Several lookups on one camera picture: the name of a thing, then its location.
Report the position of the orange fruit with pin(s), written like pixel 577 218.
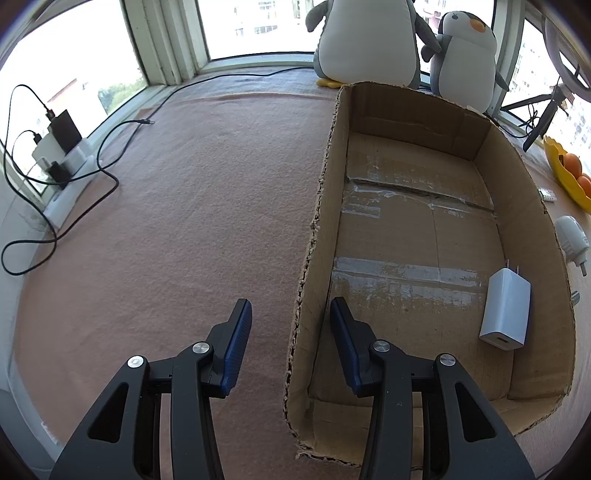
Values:
pixel 585 185
pixel 574 162

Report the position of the white power strip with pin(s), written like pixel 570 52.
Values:
pixel 69 196

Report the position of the black plug adapter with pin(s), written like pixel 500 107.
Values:
pixel 58 173

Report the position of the small grey penguin plush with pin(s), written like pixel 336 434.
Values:
pixel 466 64

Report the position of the black tripod stand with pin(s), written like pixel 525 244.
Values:
pixel 547 115

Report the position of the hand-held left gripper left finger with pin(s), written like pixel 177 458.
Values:
pixel 238 341

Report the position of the yellow fruit bowl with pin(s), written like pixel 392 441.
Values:
pixel 561 177

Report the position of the white charger block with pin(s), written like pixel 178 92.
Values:
pixel 48 147

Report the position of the white plug-in mosquito repeller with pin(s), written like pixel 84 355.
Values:
pixel 572 237

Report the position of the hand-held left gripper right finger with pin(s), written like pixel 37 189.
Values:
pixel 344 341

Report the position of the white USB wall charger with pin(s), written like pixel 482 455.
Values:
pixel 505 309

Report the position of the large grey penguin plush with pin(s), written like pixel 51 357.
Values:
pixel 364 37

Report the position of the cardboard box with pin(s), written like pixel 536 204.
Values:
pixel 415 207

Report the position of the pink blanket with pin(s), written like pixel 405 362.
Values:
pixel 194 207

